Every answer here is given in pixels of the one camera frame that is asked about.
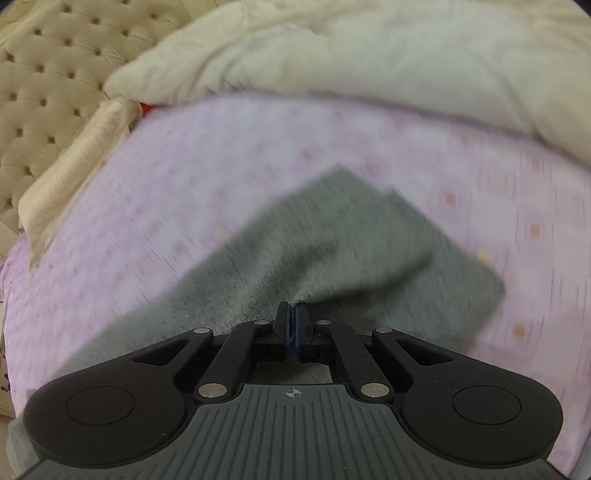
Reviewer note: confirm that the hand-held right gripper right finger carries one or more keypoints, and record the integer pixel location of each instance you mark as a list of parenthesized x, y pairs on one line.
[(301, 325)]

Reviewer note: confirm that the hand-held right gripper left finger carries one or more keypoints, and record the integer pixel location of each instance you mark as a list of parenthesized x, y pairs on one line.
[(284, 325)]

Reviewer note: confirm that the grey pants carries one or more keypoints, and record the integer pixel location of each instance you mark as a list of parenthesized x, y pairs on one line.
[(323, 240)]

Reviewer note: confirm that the pink patterned bed sheet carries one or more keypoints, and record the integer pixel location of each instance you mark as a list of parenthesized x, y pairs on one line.
[(184, 184)]

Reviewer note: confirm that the small red item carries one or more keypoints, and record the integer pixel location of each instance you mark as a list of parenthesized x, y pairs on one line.
[(147, 108)]

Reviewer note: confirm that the beige satin pillow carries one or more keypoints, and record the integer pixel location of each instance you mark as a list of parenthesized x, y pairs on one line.
[(69, 175)]

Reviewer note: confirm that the cream duvet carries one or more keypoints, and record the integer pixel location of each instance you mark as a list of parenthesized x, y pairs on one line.
[(369, 55)]

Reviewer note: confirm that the beige tufted headboard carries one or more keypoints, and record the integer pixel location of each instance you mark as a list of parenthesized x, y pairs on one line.
[(46, 69)]

